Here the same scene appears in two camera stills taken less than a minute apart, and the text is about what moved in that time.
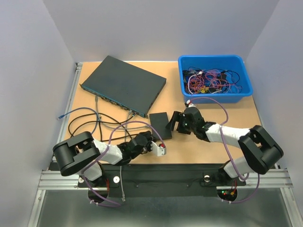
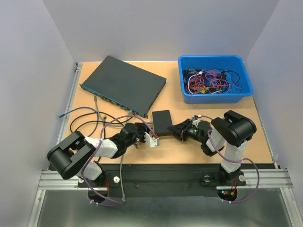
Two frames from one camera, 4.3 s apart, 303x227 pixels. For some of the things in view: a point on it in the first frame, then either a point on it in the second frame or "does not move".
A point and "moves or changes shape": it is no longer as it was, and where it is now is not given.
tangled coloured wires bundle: (197, 81) does not move
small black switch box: (158, 121) moves or changes shape
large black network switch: (125, 85) does not move
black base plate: (162, 180) does not move
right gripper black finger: (177, 117) → (180, 130)
